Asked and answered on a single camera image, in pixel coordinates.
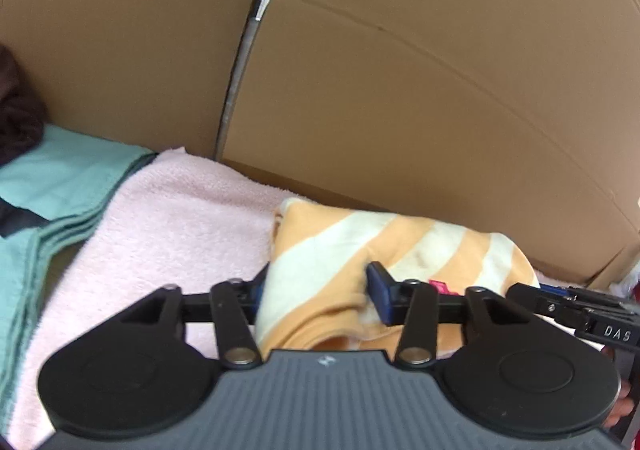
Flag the pink fluffy towel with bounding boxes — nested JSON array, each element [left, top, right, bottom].
[[6, 150, 292, 449]]

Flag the teal folded cloth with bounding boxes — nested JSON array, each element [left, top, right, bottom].
[[1, 125, 155, 425]]

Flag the large cardboard box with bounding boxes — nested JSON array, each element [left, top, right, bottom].
[[1, 0, 254, 157]]

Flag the orange white striped garment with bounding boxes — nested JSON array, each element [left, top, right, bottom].
[[255, 198, 538, 356]]

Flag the dark maroon garment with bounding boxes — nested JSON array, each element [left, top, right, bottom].
[[0, 45, 48, 165]]

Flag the right hand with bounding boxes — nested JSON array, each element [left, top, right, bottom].
[[603, 380, 634, 428]]

